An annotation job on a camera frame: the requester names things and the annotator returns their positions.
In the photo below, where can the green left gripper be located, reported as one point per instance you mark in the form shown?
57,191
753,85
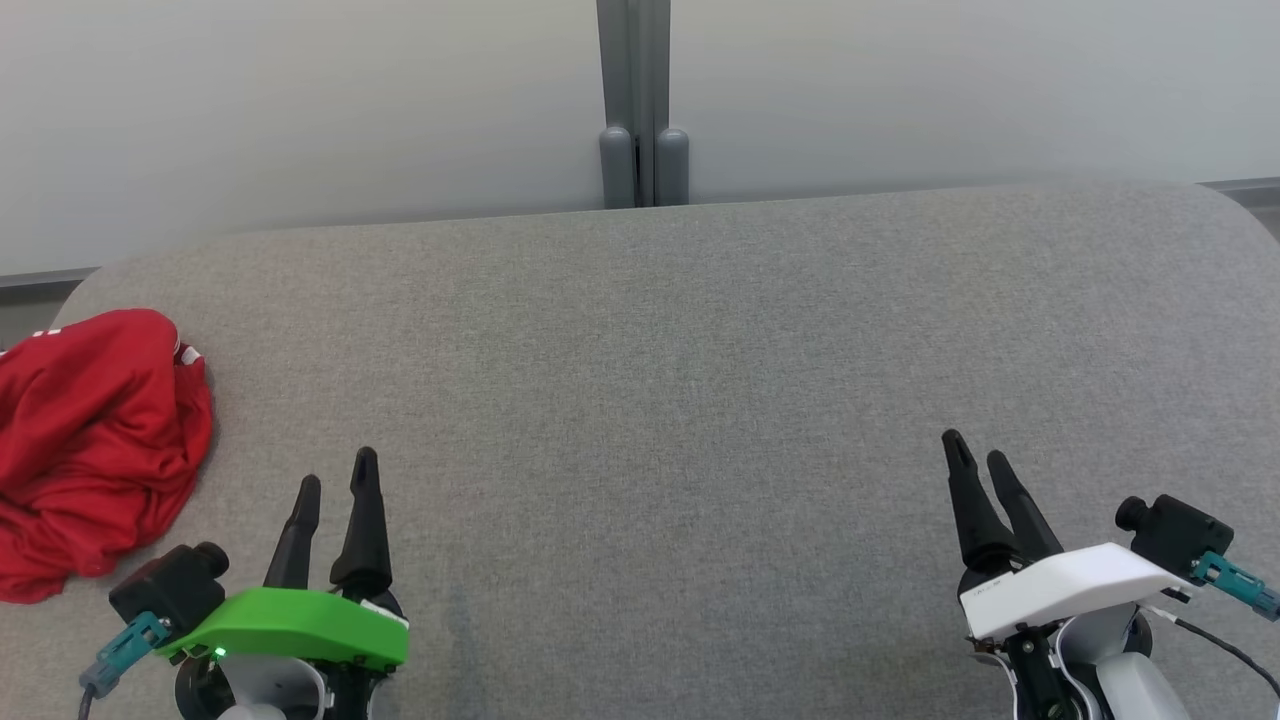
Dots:
290,625

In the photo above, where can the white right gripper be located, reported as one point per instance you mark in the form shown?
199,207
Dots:
1070,585

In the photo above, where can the red t-shirt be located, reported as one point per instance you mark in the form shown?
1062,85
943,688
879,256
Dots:
120,510

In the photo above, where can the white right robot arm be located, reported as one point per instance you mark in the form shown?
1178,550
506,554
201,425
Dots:
1135,685

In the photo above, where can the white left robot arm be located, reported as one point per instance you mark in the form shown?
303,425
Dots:
270,697

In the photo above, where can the left wrist teal connector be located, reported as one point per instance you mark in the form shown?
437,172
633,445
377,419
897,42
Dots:
125,650

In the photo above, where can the wrist teal connector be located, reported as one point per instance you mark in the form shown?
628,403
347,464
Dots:
1240,582
125,650

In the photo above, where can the right wrist teal connector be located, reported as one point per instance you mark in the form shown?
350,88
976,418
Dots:
1240,582

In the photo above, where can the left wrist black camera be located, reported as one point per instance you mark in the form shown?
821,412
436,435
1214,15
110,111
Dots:
165,590

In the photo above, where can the wrist black camera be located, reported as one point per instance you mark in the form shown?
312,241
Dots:
1180,535
165,590

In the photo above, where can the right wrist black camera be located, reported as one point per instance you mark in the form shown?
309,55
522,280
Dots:
1180,535

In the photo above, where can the grey partition base rail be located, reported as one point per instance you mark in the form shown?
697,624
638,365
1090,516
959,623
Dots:
1250,187
40,280

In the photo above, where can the grey partition post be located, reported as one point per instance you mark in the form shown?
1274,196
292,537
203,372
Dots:
672,100
617,100

